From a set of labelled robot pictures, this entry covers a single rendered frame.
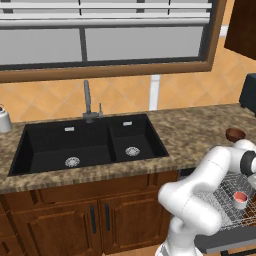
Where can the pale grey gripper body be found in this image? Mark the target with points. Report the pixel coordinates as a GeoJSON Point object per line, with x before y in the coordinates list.
{"type": "Point", "coordinates": [252, 180]}

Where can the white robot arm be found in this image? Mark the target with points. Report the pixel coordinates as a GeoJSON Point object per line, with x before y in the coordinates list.
{"type": "Point", "coordinates": [193, 206]}

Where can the pink cup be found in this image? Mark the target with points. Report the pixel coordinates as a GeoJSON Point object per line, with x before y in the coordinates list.
{"type": "Point", "coordinates": [240, 199]}

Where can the brown bowl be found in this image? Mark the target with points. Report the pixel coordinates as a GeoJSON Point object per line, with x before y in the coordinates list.
{"type": "Point", "coordinates": [235, 134]}

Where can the grey dishwasher door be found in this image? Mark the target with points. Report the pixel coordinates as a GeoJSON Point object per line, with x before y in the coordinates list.
{"type": "Point", "coordinates": [230, 238]}

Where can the brown cupboard door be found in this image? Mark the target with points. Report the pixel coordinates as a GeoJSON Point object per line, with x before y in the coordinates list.
{"type": "Point", "coordinates": [56, 230]}
{"type": "Point", "coordinates": [136, 220]}

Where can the black countertop appliance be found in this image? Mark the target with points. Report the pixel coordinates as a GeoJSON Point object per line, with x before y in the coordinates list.
{"type": "Point", "coordinates": [249, 93]}

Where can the brown panel under sink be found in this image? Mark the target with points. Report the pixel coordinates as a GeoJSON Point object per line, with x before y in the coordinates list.
{"type": "Point", "coordinates": [93, 189]}

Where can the black double sink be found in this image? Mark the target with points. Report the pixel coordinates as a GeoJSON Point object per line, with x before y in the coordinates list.
{"type": "Point", "coordinates": [83, 146]}

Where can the grey sink tap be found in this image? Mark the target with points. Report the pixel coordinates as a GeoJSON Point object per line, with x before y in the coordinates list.
{"type": "Point", "coordinates": [87, 100]}

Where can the wooden framed window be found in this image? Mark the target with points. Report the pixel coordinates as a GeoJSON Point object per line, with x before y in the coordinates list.
{"type": "Point", "coordinates": [106, 36]}

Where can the brown drawer front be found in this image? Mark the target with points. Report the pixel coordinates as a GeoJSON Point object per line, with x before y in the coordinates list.
{"type": "Point", "coordinates": [9, 236]}

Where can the white jar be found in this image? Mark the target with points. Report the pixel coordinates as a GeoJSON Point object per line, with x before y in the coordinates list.
{"type": "Point", "coordinates": [4, 120]}

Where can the dark brown wall cupboard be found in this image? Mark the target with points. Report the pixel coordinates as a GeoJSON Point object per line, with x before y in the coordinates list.
{"type": "Point", "coordinates": [241, 26]}

